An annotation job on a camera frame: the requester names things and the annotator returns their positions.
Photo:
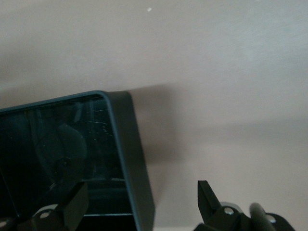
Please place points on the black rectangular plastic tray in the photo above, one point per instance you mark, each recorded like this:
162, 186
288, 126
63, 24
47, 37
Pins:
60, 144

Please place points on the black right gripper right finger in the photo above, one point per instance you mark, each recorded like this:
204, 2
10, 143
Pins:
207, 204

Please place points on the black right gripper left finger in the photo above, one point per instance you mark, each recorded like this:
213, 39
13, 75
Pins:
72, 207

